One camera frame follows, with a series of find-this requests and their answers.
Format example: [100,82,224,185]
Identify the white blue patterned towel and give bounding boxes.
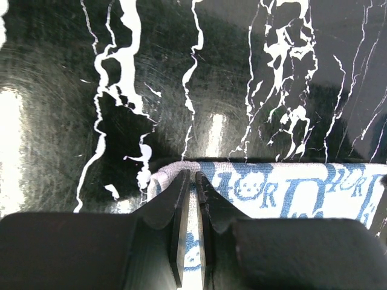
[148,161,386,289]

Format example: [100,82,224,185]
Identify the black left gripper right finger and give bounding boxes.
[195,172,386,289]

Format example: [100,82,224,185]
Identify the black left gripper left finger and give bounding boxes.
[1,170,190,289]

